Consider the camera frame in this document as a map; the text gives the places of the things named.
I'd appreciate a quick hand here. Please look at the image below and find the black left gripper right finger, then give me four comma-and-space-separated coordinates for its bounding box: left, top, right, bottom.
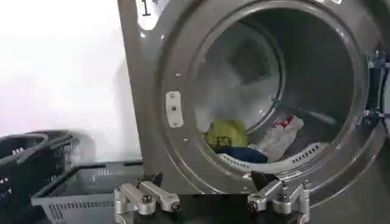
247, 170, 311, 224

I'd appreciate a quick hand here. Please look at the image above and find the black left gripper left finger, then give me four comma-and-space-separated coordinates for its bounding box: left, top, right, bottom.
113, 172, 181, 224

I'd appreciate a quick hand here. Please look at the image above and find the grey plastic laundry basket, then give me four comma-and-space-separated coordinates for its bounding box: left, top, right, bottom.
30, 160, 144, 224

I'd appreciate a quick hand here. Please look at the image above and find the dark blue garment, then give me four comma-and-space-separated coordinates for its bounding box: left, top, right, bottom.
214, 145, 269, 164

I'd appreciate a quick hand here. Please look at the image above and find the white garment with red print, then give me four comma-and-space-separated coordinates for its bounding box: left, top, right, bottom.
249, 114, 305, 163

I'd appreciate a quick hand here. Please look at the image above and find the yellow garment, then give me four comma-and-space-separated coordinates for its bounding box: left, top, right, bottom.
204, 119, 250, 149

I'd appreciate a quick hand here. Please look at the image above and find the white door latch plate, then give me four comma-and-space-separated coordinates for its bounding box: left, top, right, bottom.
165, 90, 185, 128

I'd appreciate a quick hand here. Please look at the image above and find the dark plastic laundry basket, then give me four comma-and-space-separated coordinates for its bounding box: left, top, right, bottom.
0, 130, 80, 224

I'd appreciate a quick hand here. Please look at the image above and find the grey dryer machine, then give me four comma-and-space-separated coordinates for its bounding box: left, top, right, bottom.
117, 0, 390, 206

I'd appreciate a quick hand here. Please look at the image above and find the dryer door with glass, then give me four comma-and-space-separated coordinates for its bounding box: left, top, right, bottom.
364, 48, 390, 135

